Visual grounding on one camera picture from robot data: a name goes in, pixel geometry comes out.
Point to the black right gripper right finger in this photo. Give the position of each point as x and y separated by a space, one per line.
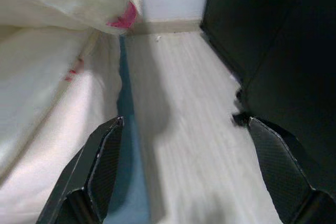
283 171

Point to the dark wardrobe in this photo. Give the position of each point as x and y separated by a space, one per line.
275 37

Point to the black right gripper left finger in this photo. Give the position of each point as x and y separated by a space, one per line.
99 169

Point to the small white floor scrap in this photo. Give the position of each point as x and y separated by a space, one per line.
157 38

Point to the beige skirting board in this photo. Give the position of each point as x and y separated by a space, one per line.
168 27

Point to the mattress with cream sheet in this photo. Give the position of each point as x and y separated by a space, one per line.
39 90

